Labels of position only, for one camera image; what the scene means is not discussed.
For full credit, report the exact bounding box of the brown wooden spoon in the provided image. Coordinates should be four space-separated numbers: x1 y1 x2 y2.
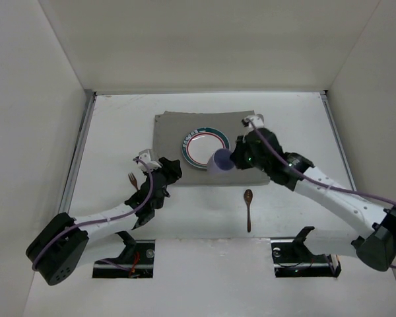
244 189 253 233

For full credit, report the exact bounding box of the aluminium rail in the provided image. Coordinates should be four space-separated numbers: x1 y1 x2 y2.
319 90 356 191
50 89 97 220

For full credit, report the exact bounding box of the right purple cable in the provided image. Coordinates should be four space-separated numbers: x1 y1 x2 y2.
247 120 396 269

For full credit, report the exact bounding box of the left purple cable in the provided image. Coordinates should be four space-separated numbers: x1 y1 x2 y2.
31 157 156 272

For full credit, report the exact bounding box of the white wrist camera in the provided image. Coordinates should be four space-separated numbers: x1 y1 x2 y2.
242 114 265 130
133 149 162 172

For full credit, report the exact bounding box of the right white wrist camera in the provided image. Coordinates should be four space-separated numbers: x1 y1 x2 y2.
242 114 265 130

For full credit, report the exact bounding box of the right aluminium rail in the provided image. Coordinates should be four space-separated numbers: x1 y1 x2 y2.
319 90 356 191

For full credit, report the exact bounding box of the purple cable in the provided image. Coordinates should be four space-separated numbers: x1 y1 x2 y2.
247 120 396 269
31 157 156 272

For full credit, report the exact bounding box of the brown wooden fork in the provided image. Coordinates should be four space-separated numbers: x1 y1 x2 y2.
128 172 139 191

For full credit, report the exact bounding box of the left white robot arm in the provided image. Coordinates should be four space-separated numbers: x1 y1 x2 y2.
26 154 182 286

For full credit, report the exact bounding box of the white plate green red rim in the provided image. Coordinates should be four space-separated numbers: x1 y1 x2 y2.
181 127 230 170

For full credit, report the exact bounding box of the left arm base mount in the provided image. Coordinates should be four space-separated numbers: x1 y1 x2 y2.
92 231 156 279

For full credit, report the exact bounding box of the lilac plastic cup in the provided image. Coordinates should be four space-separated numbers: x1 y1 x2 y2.
207 149 235 174

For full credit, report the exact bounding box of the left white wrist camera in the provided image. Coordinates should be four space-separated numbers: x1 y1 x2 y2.
133 149 162 172

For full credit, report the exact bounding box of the left aluminium rail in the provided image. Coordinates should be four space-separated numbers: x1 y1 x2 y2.
50 89 97 220

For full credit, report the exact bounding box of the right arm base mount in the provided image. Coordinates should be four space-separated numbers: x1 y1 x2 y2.
271 226 341 278

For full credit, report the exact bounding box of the grey cloth placemat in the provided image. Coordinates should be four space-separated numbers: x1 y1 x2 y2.
152 110 269 186

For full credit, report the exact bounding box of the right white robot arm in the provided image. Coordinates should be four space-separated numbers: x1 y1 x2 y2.
230 127 396 271

